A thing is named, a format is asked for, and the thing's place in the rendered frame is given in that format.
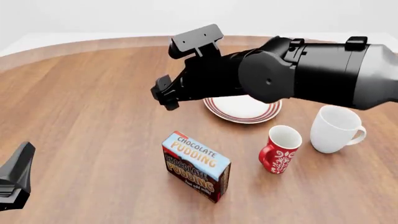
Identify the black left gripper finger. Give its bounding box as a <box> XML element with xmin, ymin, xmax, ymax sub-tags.
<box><xmin>0</xmin><ymin>141</ymin><xmax>36</xmax><ymax>189</ymax></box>

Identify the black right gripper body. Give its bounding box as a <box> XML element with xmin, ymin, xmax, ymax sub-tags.
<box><xmin>150</xmin><ymin>74</ymin><xmax>187</xmax><ymax>111</ymax></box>

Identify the red mug with white pattern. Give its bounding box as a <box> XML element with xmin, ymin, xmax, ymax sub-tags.
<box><xmin>258</xmin><ymin>125</ymin><xmax>303</xmax><ymax>175</ymax></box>

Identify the chocolate pudding box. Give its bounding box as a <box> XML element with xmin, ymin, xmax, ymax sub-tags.
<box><xmin>161</xmin><ymin>131</ymin><xmax>232</xmax><ymax>203</ymax></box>

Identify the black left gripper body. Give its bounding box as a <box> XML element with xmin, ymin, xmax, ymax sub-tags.
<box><xmin>0</xmin><ymin>179</ymin><xmax>32</xmax><ymax>211</ymax></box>

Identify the white plate with red rings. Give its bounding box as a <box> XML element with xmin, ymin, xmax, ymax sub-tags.
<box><xmin>203</xmin><ymin>94</ymin><xmax>283</xmax><ymax>124</ymax></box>

